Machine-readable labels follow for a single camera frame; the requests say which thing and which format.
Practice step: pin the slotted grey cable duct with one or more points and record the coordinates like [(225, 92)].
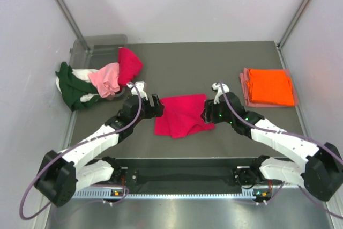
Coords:
[(110, 193)]

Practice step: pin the light pink t shirt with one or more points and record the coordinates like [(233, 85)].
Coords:
[(105, 80)]

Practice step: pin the left aluminium frame post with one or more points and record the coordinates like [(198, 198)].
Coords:
[(72, 23)]

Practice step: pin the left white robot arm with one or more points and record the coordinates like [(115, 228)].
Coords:
[(63, 174)]

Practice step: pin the white t shirt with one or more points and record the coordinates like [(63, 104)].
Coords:
[(83, 74)]

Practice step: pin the dark green t shirt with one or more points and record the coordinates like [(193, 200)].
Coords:
[(73, 89)]

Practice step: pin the grey plastic bin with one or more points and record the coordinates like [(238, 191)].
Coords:
[(103, 50)]

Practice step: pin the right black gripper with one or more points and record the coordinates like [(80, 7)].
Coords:
[(210, 107)]

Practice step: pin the red t shirt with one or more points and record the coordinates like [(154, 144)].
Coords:
[(130, 66)]

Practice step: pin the folded salmon pink t shirt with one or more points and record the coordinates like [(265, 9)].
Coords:
[(244, 76)]

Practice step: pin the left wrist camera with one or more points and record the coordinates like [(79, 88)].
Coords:
[(138, 88)]

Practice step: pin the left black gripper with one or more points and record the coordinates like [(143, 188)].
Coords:
[(156, 111)]

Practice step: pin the aluminium frame post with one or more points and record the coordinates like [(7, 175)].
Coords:
[(292, 24), (72, 23)]

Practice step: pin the folded orange t shirt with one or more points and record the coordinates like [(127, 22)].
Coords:
[(270, 87)]

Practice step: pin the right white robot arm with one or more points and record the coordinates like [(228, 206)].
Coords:
[(317, 168)]

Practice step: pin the magenta t shirt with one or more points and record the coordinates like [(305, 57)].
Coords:
[(182, 116)]

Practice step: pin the right aluminium frame post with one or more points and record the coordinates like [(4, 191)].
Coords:
[(292, 24)]

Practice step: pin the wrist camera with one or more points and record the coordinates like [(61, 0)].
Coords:
[(138, 88), (220, 89)]

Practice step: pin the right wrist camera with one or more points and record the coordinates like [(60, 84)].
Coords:
[(220, 89)]

